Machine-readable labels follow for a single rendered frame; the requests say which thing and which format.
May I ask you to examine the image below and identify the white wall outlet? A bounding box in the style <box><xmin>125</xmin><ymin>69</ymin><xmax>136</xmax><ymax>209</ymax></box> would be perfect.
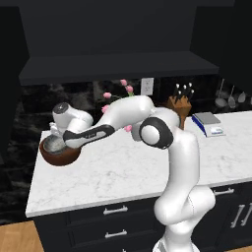
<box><xmin>141</xmin><ymin>77</ymin><xmax>155</xmax><ymax>96</ymax></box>

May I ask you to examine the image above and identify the brown bowl with grey inside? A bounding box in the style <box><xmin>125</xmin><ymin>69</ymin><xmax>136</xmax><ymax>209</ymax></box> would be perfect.
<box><xmin>38</xmin><ymin>132</ymin><xmax>82</xmax><ymax>167</ymax></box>

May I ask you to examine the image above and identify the hanging metal ladle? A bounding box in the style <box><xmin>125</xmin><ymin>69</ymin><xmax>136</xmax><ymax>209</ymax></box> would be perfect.
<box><xmin>214</xmin><ymin>78</ymin><xmax>228</xmax><ymax>108</ymax></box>

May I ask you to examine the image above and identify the black drawer front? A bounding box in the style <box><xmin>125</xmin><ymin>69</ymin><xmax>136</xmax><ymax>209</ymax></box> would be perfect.
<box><xmin>68</xmin><ymin>220</ymin><xmax>167</xmax><ymax>250</ymax></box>
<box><xmin>210</xmin><ymin>182</ymin><xmax>247</xmax><ymax>207</ymax></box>
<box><xmin>65</xmin><ymin>196</ymin><xmax>162</xmax><ymax>228</ymax></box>

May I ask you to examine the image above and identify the black cabinet door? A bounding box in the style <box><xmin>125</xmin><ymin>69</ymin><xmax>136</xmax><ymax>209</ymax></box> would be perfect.
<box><xmin>215</xmin><ymin>196</ymin><xmax>252</xmax><ymax>250</ymax></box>

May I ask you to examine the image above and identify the blue and grey kitchen scale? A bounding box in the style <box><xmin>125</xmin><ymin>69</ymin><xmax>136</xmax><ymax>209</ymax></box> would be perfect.
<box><xmin>191</xmin><ymin>111</ymin><xmax>227</xmax><ymax>138</ymax></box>

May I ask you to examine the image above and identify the silver cabinet door handle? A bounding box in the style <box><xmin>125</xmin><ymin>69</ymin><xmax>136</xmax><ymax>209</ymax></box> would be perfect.
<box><xmin>229</xmin><ymin>203</ymin><xmax>246</xmax><ymax>229</ymax></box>
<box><xmin>240</xmin><ymin>202</ymin><xmax>252</xmax><ymax>227</ymax></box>

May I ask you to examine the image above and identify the hanging metal spoon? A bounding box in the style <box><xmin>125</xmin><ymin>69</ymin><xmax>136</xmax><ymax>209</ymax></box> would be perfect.
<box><xmin>227</xmin><ymin>84</ymin><xmax>237</xmax><ymax>109</ymax></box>

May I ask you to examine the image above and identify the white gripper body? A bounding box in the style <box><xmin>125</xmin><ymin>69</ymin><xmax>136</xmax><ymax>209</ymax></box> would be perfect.
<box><xmin>48</xmin><ymin>121</ymin><xmax>64</xmax><ymax>138</ymax></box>

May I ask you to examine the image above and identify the hanging metal spatula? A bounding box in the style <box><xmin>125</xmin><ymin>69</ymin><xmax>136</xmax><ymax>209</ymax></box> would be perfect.
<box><xmin>237</xmin><ymin>90</ymin><xmax>247</xmax><ymax>103</ymax></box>

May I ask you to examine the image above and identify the pink flower plant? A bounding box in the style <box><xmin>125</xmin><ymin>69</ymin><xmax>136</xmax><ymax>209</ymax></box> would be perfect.
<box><xmin>100</xmin><ymin>78</ymin><xmax>136</xmax><ymax>133</ymax></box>

